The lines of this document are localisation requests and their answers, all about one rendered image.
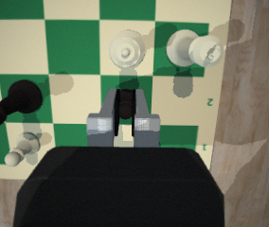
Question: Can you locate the green and cream chessboard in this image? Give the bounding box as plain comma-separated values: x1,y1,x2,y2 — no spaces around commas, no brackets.
0,0,231,180

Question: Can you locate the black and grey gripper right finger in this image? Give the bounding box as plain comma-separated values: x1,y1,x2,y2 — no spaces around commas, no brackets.
132,89,161,148

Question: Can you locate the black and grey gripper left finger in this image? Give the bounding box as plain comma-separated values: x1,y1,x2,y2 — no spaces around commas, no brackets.
86,89,119,147

